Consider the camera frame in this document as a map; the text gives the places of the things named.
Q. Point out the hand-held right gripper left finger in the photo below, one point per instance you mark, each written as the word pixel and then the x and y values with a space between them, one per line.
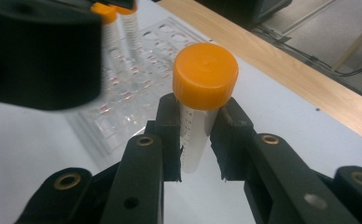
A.
pixel 142 174

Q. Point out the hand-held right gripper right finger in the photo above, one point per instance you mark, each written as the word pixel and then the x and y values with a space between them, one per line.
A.
pixel 263 174

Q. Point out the orange-capped clear tube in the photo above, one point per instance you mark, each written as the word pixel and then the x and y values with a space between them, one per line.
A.
pixel 204 74
pixel 106 14
pixel 129 28

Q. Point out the clear plastic tube rack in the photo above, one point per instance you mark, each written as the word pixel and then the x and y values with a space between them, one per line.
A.
pixel 123 124

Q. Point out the white board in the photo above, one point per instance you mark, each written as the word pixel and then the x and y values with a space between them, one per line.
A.
pixel 294 105

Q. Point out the wooden table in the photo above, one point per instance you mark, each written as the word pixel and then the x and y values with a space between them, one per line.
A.
pixel 294 68

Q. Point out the black cabinet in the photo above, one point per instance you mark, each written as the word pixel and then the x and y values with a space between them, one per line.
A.
pixel 241 12

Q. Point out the pale wooden furniture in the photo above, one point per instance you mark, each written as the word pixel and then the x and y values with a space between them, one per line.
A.
pixel 356 43

